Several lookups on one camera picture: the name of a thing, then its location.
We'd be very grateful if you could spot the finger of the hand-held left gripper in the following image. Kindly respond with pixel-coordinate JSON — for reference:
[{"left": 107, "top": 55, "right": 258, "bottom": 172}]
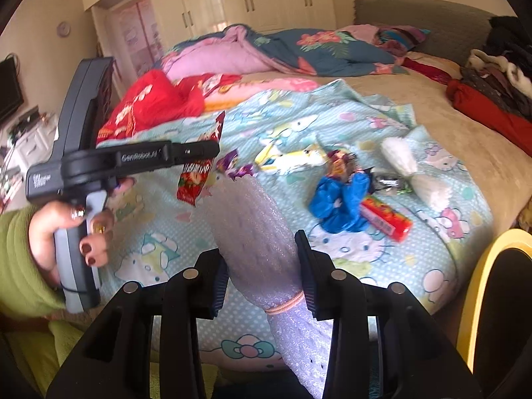
[{"left": 167, "top": 140, "right": 221, "bottom": 167}]

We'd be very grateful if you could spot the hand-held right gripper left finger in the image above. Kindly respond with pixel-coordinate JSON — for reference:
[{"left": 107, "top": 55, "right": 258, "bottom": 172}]
[{"left": 46, "top": 248, "right": 229, "bottom": 399}]

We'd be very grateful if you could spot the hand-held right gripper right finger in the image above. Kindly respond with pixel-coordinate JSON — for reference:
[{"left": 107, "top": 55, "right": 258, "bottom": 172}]
[{"left": 294, "top": 229, "right": 483, "bottom": 399}]

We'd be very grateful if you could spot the pink hair tie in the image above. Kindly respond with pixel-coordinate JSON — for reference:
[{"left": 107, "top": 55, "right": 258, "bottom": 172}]
[{"left": 265, "top": 292, "right": 307, "bottom": 316}]

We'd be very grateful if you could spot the red snack wrapper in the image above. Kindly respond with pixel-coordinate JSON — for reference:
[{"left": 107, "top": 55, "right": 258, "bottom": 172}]
[{"left": 177, "top": 110, "right": 226, "bottom": 207}]

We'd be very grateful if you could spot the white foam wrap sheet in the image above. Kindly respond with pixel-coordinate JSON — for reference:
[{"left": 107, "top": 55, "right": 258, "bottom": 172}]
[{"left": 203, "top": 175, "right": 333, "bottom": 387}]

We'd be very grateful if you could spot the blue plastic bag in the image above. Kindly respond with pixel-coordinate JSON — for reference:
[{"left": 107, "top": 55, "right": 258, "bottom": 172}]
[{"left": 308, "top": 171, "right": 371, "bottom": 233}]

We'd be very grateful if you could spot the yellow and white wrapper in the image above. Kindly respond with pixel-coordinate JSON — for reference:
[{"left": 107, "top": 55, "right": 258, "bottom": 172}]
[{"left": 254, "top": 139, "right": 329, "bottom": 175}]

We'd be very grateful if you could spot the red orange candy box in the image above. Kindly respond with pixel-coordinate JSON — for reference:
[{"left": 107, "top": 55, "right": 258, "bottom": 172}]
[{"left": 359, "top": 197, "right": 414, "bottom": 242}]

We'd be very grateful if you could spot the white plastic bag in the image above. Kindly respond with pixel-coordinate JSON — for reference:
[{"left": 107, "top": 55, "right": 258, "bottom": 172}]
[{"left": 380, "top": 136, "right": 452, "bottom": 208}]

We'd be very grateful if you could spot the yellow-rimmed black bin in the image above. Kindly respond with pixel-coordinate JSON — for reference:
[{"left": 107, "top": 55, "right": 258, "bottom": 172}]
[{"left": 455, "top": 228, "right": 532, "bottom": 399}]

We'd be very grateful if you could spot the person's green-sleeved left forearm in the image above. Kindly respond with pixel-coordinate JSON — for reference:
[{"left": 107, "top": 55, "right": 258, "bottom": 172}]
[{"left": 0, "top": 205, "right": 67, "bottom": 325}]

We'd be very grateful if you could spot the person's left hand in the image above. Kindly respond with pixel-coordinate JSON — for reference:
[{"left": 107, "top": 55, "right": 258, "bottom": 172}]
[{"left": 28, "top": 177, "right": 136, "bottom": 287}]

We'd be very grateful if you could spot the purple candy wrapper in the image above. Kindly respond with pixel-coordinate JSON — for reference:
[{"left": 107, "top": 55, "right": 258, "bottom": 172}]
[{"left": 216, "top": 150, "right": 255, "bottom": 180}]

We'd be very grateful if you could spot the red plastic bag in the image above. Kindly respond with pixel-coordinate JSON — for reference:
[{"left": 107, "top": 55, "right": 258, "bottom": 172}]
[{"left": 97, "top": 70, "right": 242, "bottom": 146}]

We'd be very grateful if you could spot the black television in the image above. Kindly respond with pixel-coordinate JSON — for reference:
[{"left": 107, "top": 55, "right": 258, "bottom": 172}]
[{"left": 0, "top": 57, "right": 23, "bottom": 123}]

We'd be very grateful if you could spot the pink printed cloth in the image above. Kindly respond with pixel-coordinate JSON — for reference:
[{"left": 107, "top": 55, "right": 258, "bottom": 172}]
[{"left": 203, "top": 72, "right": 321, "bottom": 113}]

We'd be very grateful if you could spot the light blue cartoon blanket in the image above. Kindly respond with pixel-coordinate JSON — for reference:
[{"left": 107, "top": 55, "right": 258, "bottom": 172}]
[{"left": 95, "top": 79, "right": 495, "bottom": 372}]

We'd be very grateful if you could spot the pink printed door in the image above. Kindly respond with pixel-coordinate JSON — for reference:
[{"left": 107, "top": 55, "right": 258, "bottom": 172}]
[{"left": 109, "top": 0, "right": 167, "bottom": 71}]

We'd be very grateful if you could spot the colourful candy wrapper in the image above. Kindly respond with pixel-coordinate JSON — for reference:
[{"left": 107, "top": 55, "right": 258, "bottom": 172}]
[{"left": 326, "top": 150, "right": 361, "bottom": 184}]

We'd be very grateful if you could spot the blue and pink floral quilt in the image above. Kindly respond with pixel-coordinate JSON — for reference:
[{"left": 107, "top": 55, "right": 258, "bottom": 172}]
[{"left": 152, "top": 24, "right": 416, "bottom": 77}]

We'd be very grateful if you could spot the beige bed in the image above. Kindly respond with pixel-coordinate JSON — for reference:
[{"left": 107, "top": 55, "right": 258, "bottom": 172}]
[{"left": 166, "top": 50, "right": 532, "bottom": 312}]

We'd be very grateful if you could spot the striped colourful pillow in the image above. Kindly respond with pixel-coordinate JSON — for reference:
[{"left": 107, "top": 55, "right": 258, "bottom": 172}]
[{"left": 372, "top": 26, "right": 431, "bottom": 57}]

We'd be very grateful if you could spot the dark red cloth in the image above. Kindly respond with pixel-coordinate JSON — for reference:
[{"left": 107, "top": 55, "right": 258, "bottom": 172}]
[{"left": 401, "top": 56, "right": 462, "bottom": 86}]

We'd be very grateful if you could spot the red garment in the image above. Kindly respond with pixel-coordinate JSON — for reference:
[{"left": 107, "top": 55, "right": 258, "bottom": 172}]
[{"left": 447, "top": 79, "right": 532, "bottom": 150}]

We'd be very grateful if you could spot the grey padded headboard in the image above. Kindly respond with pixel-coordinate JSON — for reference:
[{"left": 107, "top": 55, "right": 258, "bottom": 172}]
[{"left": 352, "top": 0, "right": 499, "bottom": 67}]

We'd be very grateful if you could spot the pile of dark clothes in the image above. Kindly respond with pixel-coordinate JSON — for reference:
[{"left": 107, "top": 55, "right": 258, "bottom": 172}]
[{"left": 459, "top": 16, "right": 532, "bottom": 121}]

